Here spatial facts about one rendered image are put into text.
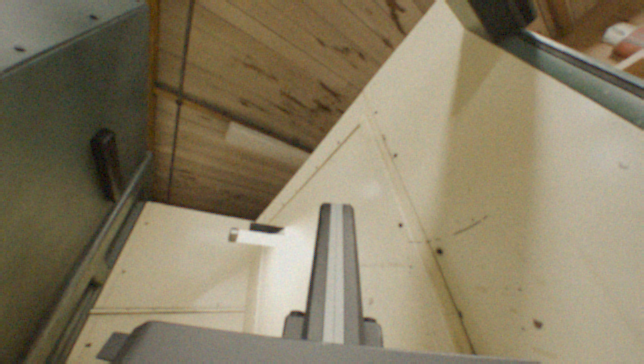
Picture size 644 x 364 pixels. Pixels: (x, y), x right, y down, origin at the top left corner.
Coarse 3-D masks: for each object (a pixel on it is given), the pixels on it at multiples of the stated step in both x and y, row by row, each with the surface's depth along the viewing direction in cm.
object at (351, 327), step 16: (352, 208) 10; (336, 224) 9; (352, 224) 9; (336, 240) 8; (352, 240) 8; (336, 256) 7; (352, 256) 7; (336, 272) 7; (352, 272) 7; (336, 288) 6; (352, 288) 6; (336, 304) 6; (352, 304) 6; (336, 320) 6; (352, 320) 6; (368, 320) 7; (336, 336) 5; (352, 336) 5; (368, 336) 6
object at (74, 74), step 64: (0, 0) 31; (64, 0) 39; (128, 0) 50; (0, 64) 27; (64, 64) 35; (128, 64) 55; (0, 128) 28; (64, 128) 40; (128, 128) 68; (0, 192) 31; (64, 192) 46; (0, 256) 35; (64, 256) 54; (0, 320) 39
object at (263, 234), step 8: (256, 224) 89; (264, 224) 91; (232, 232) 79; (240, 232) 82; (248, 232) 84; (256, 232) 87; (264, 232) 89; (272, 232) 91; (280, 232) 93; (232, 240) 79; (240, 240) 81; (248, 240) 83; (256, 240) 84; (264, 240) 86; (272, 240) 88; (280, 240) 90
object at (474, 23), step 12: (444, 0) 40; (456, 0) 35; (468, 0) 32; (480, 0) 32; (492, 0) 32; (456, 12) 40; (468, 12) 35; (480, 12) 33; (492, 12) 33; (504, 12) 33; (468, 24) 40; (480, 24) 35; (492, 24) 35; (504, 24) 35; (480, 36) 40; (492, 36) 36; (504, 36) 36
